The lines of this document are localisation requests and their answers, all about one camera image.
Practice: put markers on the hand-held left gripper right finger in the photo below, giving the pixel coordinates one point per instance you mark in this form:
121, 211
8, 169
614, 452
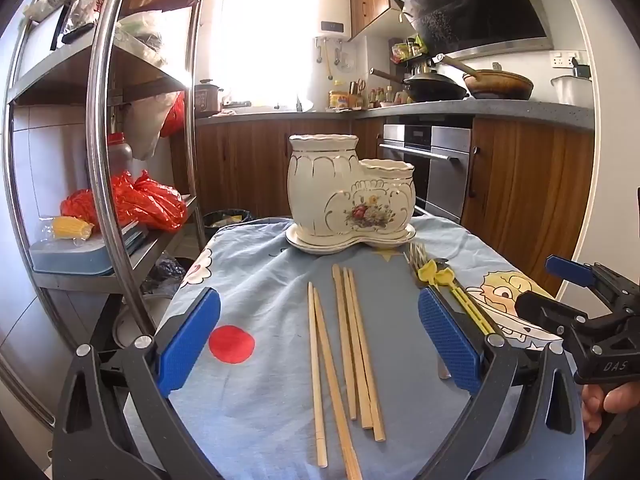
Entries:
450, 340

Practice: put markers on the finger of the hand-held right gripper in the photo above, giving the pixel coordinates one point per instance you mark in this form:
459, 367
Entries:
545, 310
567, 268

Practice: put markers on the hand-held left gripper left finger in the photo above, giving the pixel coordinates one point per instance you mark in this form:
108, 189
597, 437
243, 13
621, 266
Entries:
190, 340

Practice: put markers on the yellow plastic spoon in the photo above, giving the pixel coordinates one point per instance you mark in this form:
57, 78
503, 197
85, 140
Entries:
428, 275
446, 276

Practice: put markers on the wooden chopstick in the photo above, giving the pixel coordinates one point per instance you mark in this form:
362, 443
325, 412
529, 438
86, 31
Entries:
357, 355
315, 370
367, 360
345, 340
335, 390

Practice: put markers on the cream floral ceramic utensil holder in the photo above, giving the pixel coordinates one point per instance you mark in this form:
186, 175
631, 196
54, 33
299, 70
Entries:
345, 190

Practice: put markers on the person's right hand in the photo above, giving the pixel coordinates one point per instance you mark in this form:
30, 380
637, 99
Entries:
600, 407

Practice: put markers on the wooden base cabinets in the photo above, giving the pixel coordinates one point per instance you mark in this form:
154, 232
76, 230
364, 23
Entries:
525, 185

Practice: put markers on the blue printed cartoon tablecloth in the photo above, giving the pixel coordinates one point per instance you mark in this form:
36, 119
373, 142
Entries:
280, 310

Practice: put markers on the black trash bin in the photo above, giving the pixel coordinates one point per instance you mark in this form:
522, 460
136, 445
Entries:
227, 222

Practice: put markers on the blue plastic container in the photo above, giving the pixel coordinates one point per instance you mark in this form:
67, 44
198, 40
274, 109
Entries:
75, 257

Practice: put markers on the crumpled red plastic bag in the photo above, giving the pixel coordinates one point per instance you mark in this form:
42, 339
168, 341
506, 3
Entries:
140, 200

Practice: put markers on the cream ceramic holder tray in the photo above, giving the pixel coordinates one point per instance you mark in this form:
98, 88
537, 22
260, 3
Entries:
310, 245

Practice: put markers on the stainless steel oven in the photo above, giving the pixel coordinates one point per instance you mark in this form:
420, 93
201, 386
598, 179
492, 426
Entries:
440, 170

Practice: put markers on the yellow corn cob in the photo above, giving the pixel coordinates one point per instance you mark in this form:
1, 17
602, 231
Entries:
72, 227

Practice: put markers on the grey kitchen countertop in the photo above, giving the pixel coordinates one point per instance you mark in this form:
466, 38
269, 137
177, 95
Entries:
500, 106

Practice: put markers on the steel pot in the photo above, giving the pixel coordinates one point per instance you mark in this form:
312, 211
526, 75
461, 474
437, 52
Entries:
570, 90

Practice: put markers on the brown frying pan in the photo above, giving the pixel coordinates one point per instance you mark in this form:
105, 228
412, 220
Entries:
500, 85

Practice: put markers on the red-capped plastic bottle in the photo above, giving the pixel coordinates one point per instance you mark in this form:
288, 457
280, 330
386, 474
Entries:
119, 149

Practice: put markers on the white plastic bag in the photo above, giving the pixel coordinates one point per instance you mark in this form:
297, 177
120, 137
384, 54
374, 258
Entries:
142, 130

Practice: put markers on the black wok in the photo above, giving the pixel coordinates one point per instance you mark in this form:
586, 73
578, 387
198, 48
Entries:
435, 89

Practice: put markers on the hanging red plastic bag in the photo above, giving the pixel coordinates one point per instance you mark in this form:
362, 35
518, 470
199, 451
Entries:
174, 115

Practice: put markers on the dark rice cooker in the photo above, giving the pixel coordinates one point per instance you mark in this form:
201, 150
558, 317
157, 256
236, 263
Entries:
207, 100

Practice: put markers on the steel shelf rack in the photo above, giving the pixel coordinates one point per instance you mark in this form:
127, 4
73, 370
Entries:
102, 110

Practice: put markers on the yellow jar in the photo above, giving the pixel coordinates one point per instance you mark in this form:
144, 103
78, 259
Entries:
339, 100

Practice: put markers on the spice rack with bottles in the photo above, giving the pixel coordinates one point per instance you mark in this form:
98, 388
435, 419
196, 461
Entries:
407, 50

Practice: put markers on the black range hood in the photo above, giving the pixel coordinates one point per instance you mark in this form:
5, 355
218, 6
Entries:
475, 5

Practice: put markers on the white water heater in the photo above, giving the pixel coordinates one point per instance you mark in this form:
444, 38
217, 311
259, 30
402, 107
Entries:
332, 10

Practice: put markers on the white wall socket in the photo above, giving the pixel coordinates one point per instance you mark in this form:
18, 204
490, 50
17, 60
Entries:
567, 59

